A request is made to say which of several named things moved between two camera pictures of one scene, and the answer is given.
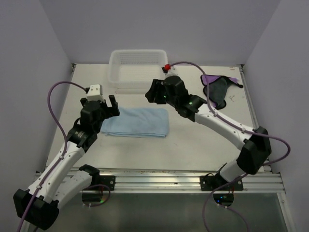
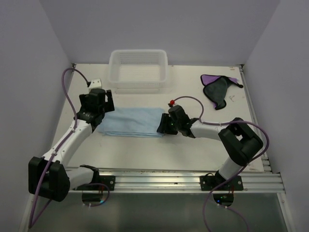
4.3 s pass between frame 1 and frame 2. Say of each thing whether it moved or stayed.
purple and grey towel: stayed
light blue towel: stayed
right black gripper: moved
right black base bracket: stayed
